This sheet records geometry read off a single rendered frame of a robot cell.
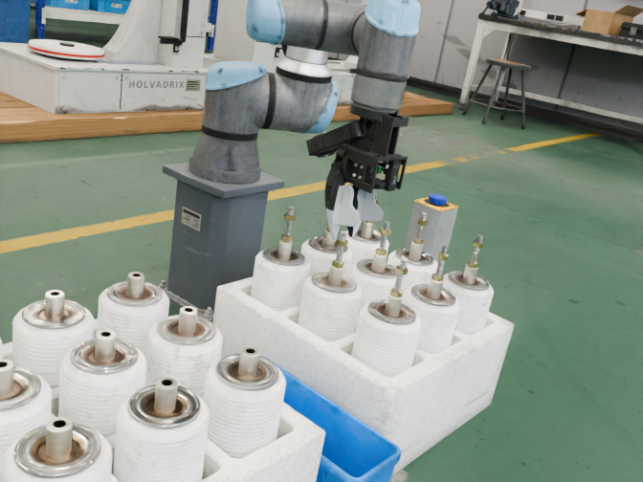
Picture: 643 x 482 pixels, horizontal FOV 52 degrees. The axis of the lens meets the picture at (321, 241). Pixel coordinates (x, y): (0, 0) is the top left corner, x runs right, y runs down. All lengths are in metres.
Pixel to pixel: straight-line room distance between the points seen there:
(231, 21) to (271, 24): 2.68
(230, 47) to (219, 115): 2.35
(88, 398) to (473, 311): 0.67
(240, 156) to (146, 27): 1.92
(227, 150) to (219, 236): 0.18
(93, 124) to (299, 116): 1.58
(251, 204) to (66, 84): 1.57
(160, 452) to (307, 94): 0.84
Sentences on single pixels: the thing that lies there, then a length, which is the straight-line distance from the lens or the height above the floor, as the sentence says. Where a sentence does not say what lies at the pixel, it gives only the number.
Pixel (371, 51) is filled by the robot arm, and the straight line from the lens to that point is 0.94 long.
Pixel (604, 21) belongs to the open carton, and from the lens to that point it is 5.54.
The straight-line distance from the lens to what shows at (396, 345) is 0.99.
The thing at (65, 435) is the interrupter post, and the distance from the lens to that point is 0.66.
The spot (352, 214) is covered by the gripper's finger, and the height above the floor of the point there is 0.39.
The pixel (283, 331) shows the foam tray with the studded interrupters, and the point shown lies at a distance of 1.07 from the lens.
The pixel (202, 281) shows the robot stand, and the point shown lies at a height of 0.09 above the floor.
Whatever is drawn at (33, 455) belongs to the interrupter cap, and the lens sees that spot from 0.68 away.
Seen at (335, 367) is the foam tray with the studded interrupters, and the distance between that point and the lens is 1.01.
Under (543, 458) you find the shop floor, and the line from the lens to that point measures 1.26.
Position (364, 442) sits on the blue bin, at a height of 0.10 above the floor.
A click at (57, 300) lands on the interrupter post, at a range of 0.88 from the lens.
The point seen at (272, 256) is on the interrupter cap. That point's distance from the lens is 1.13.
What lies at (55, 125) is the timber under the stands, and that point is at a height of 0.06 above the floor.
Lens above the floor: 0.68
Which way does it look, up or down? 20 degrees down
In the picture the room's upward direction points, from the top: 10 degrees clockwise
